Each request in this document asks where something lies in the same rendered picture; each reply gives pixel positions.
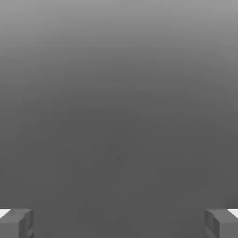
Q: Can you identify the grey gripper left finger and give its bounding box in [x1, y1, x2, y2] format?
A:
[0, 208, 35, 238]

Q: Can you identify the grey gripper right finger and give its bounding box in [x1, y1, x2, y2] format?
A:
[204, 208, 238, 238]

